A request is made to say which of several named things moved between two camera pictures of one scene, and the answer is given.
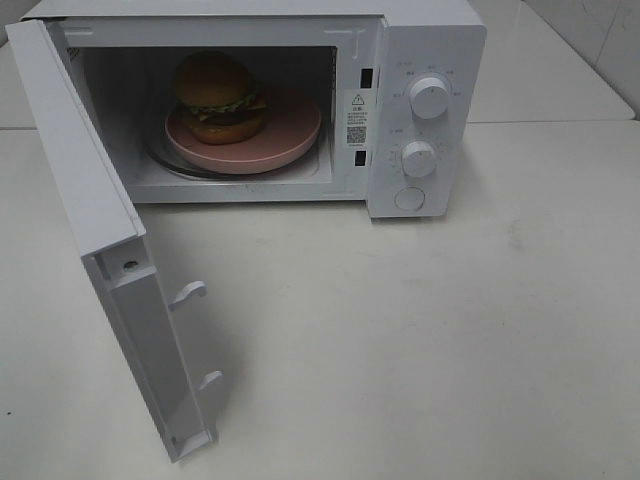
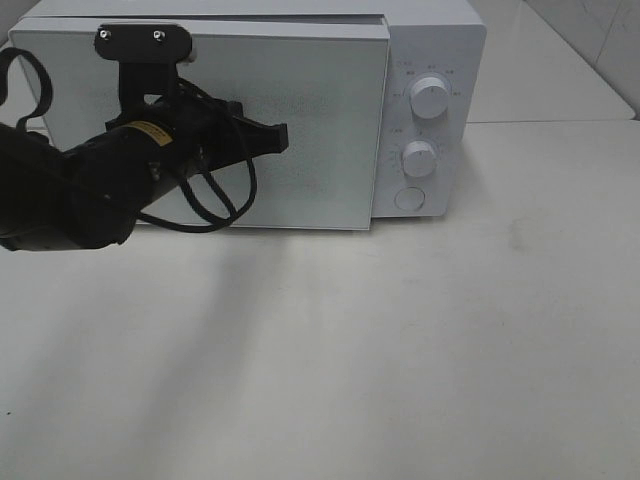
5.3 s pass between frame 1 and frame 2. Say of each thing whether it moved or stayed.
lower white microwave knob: stayed
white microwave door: moved
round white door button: stayed
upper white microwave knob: stayed
